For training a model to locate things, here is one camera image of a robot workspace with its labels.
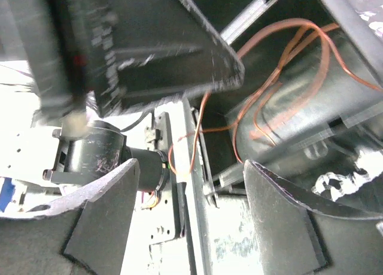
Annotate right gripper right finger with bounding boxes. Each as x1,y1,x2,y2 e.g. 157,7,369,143
244,160,382,274

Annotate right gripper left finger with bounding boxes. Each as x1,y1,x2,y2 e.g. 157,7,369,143
1,159,140,274

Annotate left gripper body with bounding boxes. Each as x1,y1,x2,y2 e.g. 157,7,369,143
20,0,245,119

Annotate brown cable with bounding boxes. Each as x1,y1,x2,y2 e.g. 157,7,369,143
168,19,383,177

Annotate black sorting bin right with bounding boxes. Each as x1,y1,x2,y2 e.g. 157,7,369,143
191,0,383,198

